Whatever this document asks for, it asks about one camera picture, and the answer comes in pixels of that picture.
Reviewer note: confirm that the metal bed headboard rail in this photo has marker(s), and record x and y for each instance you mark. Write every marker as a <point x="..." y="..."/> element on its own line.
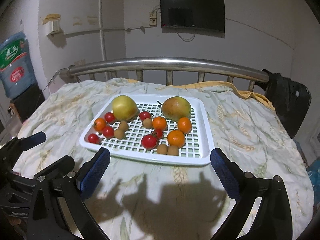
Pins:
<point x="167" y="64"/>

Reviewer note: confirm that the brown longan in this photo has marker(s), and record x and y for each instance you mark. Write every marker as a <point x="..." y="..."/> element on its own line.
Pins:
<point x="123" y="125"/>
<point x="147" y="123"/>
<point x="173" y="150"/>
<point x="119" y="134"/>
<point x="162" y="149"/>

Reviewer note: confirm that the wall power socket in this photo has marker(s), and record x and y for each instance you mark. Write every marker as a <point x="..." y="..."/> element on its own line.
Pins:
<point x="153" y="19"/>

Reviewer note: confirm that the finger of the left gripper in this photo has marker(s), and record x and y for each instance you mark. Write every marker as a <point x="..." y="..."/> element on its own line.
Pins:
<point x="58" y="169"/>
<point x="32" y="141"/>

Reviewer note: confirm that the red cherry tomato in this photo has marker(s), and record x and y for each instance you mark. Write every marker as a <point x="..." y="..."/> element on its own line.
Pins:
<point x="109" y="118"/>
<point x="93" y="138"/>
<point x="149" y="142"/>
<point x="108" y="132"/>
<point x="144" y="115"/>
<point x="157" y="133"/>

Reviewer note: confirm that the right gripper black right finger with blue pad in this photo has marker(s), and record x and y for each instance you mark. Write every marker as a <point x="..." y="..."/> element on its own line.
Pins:
<point x="243" y="187"/>

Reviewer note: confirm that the yellow-green pear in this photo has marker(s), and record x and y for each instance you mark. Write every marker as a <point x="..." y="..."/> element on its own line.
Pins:
<point x="124" y="108"/>

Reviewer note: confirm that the yellow blanket edge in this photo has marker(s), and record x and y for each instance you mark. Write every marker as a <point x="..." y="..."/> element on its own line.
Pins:
<point x="211" y="93"/>

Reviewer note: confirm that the red-green pear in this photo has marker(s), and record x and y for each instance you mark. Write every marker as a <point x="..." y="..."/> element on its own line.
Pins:
<point x="175" y="108"/>

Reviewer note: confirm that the small tangerine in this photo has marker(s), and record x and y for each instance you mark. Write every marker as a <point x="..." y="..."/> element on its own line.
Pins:
<point x="159" y="122"/>
<point x="184" y="125"/>
<point x="99" y="124"/>

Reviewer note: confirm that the large orange tangerine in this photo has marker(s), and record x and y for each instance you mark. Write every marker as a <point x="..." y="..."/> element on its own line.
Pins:
<point x="176" y="138"/>

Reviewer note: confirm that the white wall switch box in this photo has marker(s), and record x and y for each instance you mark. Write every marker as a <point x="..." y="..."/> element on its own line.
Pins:
<point x="51" y="24"/>

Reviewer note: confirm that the wall-mounted black television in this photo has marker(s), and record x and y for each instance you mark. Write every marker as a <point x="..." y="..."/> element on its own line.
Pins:
<point x="208" y="15"/>

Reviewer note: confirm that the black water dispenser stand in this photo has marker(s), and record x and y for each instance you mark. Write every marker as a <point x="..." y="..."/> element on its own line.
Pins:
<point x="27" y="103"/>

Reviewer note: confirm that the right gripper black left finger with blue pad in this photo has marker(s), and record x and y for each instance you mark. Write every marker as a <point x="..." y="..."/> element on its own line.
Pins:
<point x="81" y="187"/>

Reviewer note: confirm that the blue water jug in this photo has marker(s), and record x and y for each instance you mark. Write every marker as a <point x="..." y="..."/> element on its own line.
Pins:
<point x="17" y="72"/>

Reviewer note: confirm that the white perforated plastic tray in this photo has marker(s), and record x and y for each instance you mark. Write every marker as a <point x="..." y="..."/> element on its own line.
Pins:
<point x="196" y="151"/>

